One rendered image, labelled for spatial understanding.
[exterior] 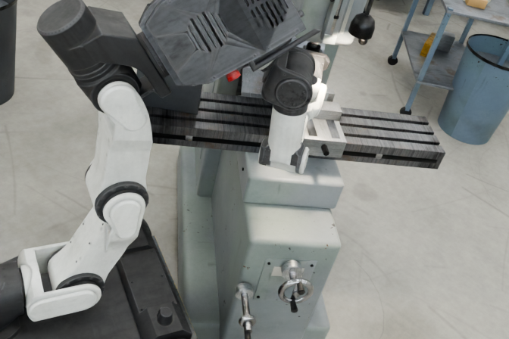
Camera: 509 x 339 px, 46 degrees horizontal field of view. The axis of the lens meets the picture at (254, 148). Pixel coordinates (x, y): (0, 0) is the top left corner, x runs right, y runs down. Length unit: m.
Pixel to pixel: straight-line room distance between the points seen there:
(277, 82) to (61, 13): 0.50
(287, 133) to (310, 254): 0.62
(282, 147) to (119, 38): 0.52
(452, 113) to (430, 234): 1.13
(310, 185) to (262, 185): 0.17
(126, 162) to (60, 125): 2.04
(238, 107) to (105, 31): 0.94
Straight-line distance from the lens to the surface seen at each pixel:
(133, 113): 1.39
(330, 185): 2.05
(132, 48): 1.32
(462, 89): 4.19
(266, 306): 2.21
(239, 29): 1.26
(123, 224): 1.62
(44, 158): 3.32
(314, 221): 2.07
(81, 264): 1.77
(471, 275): 3.35
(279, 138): 1.54
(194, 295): 2.47
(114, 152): 1.50
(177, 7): 1.27
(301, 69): 1.43
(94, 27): 1.32
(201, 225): 2.73
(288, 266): 1.99
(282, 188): 2.02
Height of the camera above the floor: 2.14
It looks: 37 degrees down
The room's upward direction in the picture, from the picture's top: 14 degrees clockwise
